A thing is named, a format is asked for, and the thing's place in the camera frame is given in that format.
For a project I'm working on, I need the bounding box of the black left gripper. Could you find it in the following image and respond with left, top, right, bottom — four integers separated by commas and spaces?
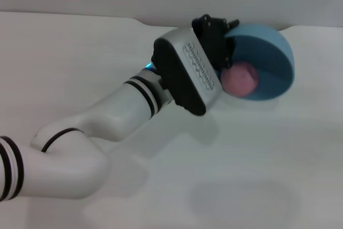
192, 13, 240, 69

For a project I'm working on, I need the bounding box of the blue bowl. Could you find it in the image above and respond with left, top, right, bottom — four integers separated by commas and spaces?
221, 23, 295, 103

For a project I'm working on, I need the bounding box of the pink peach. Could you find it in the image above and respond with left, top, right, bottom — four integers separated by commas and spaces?
221, 62, 259, 98

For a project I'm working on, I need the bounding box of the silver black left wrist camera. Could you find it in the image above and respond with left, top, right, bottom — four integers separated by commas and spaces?
151, 28, 223, 116

